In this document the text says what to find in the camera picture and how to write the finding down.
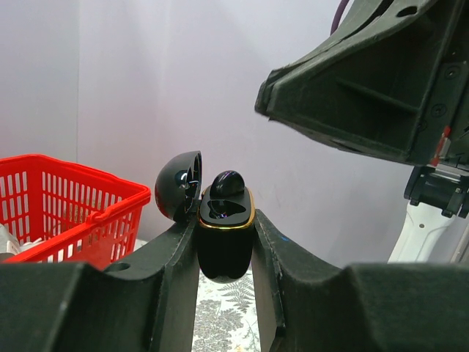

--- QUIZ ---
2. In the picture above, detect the glossy black gold-trimmed case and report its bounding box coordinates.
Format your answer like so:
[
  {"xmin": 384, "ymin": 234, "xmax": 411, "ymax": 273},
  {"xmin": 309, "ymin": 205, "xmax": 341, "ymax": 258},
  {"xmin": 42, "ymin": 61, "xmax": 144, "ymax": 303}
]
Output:
[{"xmin": 154, "ymin": 151, "xmax": 256, "ymax": 283}]

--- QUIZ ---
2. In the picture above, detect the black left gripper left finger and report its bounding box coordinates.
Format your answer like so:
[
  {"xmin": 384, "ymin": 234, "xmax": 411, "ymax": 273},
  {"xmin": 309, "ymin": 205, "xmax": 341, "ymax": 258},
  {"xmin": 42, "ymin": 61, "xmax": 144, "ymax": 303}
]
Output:
[{"xmin": 1, "ymin": 219, "xmax": 199, "ymax": 351}]

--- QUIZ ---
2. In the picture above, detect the red plastic shopping basket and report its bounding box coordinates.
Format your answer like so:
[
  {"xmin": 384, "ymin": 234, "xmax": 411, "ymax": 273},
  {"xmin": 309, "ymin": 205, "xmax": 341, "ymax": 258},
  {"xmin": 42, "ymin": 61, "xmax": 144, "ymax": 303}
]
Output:
[{"xmin": 1, "ymin": 154, "xmax": 151, "ymax": 269}]

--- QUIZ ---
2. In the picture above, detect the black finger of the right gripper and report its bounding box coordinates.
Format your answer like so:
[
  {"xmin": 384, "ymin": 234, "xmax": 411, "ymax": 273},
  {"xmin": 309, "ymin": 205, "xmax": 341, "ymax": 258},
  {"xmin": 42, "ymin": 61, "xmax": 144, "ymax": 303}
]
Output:
[{"xmin": 331, "ymin": 1, "xmax": 429, "ymax": 37}]

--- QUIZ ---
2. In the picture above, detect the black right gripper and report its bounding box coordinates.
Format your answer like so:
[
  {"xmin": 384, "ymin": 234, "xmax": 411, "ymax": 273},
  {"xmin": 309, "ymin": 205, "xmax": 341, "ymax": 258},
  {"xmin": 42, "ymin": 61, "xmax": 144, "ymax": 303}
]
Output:
[{"xmin": 255, "ymin": 1, "xmax": 468, "ymax": 169}]

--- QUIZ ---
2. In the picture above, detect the floral patterned table mat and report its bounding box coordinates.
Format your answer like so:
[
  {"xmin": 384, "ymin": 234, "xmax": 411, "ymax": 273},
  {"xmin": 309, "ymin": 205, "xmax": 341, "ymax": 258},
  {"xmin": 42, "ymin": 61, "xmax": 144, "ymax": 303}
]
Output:
[{"xmin": 150, "ymin": 243, "xmax": 261, "ymax": 351}]

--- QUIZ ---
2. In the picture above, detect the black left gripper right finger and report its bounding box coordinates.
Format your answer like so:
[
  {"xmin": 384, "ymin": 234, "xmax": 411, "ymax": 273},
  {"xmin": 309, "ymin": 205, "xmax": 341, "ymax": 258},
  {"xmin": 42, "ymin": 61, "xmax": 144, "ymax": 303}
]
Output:
[{"xmin": 252, "ymin": 212, "xmax": 468, "ymax": 351}]

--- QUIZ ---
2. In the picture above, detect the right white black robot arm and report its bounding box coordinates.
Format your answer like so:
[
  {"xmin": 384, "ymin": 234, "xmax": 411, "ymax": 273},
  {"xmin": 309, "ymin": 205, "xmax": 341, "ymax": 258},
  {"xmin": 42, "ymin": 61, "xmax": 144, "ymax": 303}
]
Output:
[{"xmin": 255, "ymin": 1, "xmax": 468, "ymax": 263}]

